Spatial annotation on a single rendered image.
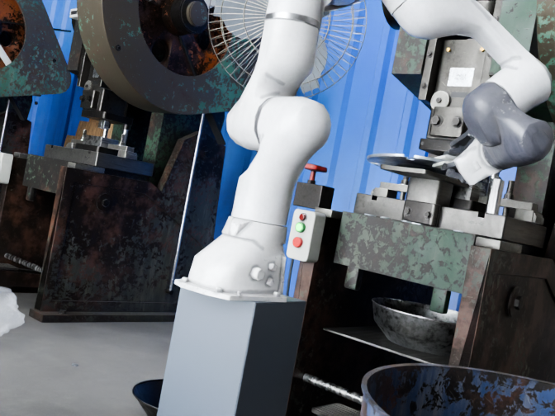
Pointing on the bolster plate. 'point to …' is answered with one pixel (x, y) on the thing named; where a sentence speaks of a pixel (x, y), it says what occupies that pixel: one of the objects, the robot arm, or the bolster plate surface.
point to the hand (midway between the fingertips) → (444, 162)
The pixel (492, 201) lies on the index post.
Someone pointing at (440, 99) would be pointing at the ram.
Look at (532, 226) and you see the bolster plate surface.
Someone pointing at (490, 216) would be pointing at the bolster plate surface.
